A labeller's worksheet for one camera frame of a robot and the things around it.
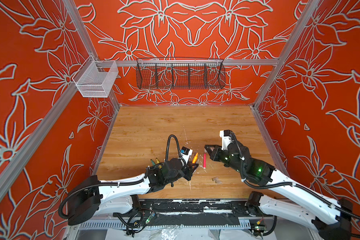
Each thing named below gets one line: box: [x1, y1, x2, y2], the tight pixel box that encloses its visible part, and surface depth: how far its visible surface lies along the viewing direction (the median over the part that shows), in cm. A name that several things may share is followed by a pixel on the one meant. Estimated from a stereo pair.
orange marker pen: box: [192, 152, 199, 164], surface depth 73 cm
